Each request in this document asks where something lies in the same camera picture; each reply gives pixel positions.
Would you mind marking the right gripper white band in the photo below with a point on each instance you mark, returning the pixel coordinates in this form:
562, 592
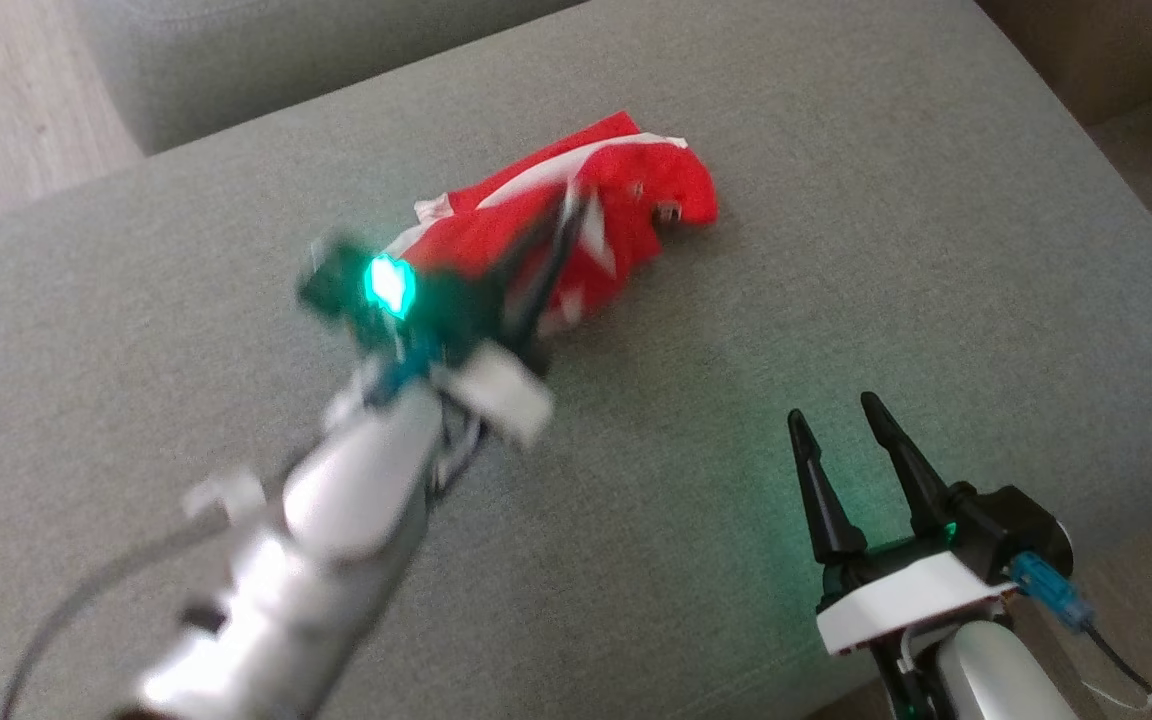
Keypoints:
916, 600

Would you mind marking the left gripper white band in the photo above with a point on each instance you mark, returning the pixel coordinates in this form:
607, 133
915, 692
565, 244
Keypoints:
496, 385

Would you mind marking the red garment with white stripes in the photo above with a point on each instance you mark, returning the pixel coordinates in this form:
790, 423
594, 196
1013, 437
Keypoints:
641, 200

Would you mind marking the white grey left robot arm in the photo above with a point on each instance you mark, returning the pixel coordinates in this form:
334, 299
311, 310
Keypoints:
356, 490

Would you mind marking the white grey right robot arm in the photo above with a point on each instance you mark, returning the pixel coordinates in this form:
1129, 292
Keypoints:
996, 680

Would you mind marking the grey fabric sofa seat cushion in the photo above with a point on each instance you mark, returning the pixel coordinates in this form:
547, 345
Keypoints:
286, 60
736, 330

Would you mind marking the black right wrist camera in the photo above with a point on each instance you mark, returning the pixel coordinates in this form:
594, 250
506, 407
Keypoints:
1021, 530

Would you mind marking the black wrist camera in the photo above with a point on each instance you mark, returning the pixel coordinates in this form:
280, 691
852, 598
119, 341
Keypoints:
336, 280
1021, 530

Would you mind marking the blue left camera connector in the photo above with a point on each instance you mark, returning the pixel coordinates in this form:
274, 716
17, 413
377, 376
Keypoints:
408, 370

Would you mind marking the blue camera connector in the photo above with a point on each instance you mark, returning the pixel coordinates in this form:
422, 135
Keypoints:
408, 370
1048, 592

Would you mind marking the blue right camera connector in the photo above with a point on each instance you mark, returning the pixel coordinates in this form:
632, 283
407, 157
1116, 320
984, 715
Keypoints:
1048, 592

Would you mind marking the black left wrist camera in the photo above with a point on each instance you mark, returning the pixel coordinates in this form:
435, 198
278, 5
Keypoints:
336, 280

